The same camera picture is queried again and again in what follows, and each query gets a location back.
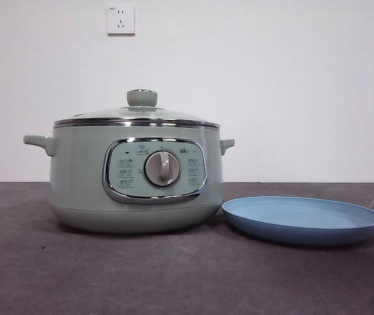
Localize pale green electric steamer pot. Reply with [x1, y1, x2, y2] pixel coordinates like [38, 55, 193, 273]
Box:
[22, 119, 236, 234]

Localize blue round plate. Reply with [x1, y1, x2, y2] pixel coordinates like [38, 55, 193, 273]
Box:
[222, 196, 374, 247]

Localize white wall socket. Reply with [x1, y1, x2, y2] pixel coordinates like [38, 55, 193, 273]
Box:
[107, 5, 136, 36]

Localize glass lid with green knob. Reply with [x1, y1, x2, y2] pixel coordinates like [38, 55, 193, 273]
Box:
[54, 89, 220, 129]

